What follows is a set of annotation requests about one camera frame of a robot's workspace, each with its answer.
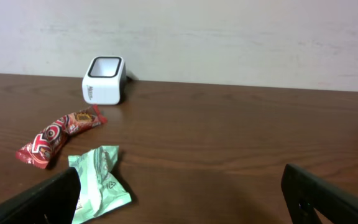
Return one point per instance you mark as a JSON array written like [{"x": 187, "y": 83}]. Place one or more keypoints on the red chocolate bar wrapper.
[{"x": 47, "y": 143}]

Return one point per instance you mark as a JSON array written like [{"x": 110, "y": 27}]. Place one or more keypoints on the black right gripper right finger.
[{"x": 306, "y": 195}]

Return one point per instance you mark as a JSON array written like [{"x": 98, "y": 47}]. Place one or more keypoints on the white barcode scanner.
[{"x": 104, "y": 81}]

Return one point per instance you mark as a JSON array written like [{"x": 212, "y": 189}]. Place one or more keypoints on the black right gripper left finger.
[{"x": 51, "y": 201}]

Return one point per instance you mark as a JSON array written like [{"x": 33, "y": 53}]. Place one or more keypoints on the mint green snack packet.
[{"x": 100, "y": 191}]

